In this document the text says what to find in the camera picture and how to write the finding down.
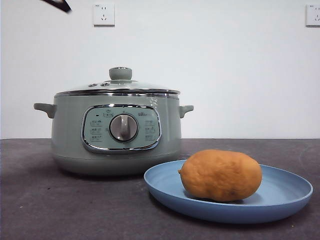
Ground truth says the brown potato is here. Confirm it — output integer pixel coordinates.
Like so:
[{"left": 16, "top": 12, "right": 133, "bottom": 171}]
[{"left": 177, "top": 149, "right": 263, "bottom": 203}]

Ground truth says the glass lid with green knob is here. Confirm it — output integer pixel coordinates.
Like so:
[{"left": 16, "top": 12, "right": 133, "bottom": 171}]
[{"left": 55, "top": 66, "right": 180, "bottom": 98}]

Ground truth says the white wall socket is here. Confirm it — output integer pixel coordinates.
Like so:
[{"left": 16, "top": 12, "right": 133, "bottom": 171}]
[
  {"left": 305, "top": 4, "right": 320, "bottom": 28},
  {"left": 93, "top": 3, "right": 116, "bottom": 27}
]

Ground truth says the pale green electric steamer pot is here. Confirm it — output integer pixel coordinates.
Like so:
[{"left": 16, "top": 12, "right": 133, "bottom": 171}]
[{"left": 33, "top": 92, "right": 195, "bottom": 177}]

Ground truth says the blue round plate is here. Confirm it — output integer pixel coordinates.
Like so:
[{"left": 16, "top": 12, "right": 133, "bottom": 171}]
[{"left": 143, "top": 159, "right": 314, "bottom": 224}]

